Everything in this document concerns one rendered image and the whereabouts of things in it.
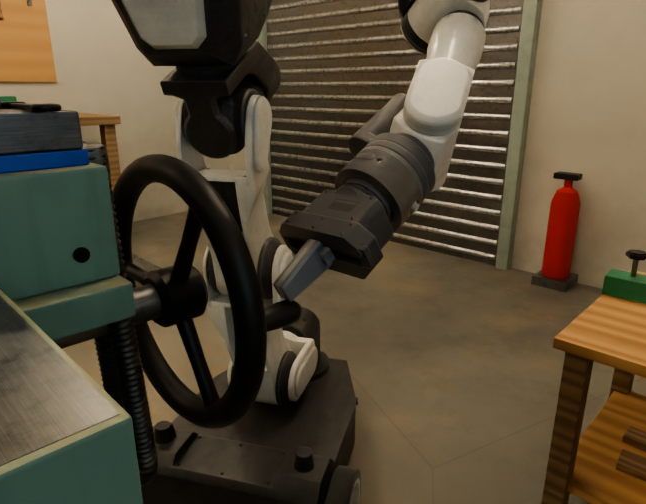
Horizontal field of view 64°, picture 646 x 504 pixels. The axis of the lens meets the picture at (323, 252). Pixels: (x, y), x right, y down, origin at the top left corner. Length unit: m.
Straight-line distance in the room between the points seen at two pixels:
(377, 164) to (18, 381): 0.39
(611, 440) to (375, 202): 1.15
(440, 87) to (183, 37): 0.46
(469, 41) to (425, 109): 0.18
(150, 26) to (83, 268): 0.57
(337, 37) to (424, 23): 3.00
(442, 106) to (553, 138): 2.48
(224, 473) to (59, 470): 1.08
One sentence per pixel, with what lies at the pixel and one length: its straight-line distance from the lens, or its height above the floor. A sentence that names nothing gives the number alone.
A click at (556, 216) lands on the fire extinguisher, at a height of 0.39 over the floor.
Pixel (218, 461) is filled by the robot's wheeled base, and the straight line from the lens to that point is 1.31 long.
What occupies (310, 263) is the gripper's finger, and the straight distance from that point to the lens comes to 0.50.
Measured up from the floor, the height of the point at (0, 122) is 0.99.
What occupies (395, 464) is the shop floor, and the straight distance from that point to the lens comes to 1.59.
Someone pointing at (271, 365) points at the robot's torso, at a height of 0.37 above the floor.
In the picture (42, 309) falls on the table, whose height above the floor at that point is 0.87.
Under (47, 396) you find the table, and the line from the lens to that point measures 0.24.
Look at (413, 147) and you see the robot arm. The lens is 0.56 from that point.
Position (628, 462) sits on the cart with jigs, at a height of 0.20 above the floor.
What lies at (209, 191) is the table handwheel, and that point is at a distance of 0.46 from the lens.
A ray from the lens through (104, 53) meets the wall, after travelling 4.23.
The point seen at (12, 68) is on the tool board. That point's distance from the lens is 3.97.
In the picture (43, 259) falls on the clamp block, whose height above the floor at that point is 0.90.
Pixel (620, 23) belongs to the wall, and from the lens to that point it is 2.98.
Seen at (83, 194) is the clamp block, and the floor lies 0.94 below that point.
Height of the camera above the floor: 1.02
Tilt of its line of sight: 18 degrees down
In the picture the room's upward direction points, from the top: straight up
